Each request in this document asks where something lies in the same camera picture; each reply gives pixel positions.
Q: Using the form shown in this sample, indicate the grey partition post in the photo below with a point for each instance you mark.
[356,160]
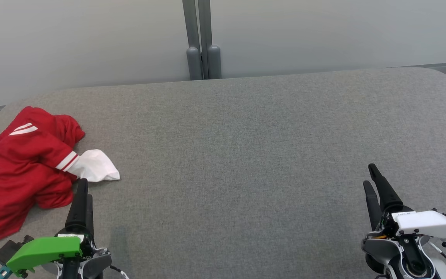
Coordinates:
[192,42]
[210,42]

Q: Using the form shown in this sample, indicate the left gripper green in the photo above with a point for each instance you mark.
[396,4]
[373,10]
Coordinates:
[45,250]

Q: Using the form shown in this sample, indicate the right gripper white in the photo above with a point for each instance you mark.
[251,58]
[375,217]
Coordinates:
[424,224]

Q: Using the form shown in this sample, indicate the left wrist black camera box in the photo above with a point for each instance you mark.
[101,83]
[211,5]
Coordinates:
[8,248]

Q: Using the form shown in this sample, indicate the red shorts with white trim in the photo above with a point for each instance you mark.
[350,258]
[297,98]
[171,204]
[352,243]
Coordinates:
[6,217]

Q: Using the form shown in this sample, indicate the red shirt with white sleeves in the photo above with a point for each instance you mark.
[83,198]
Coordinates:
[25,155]

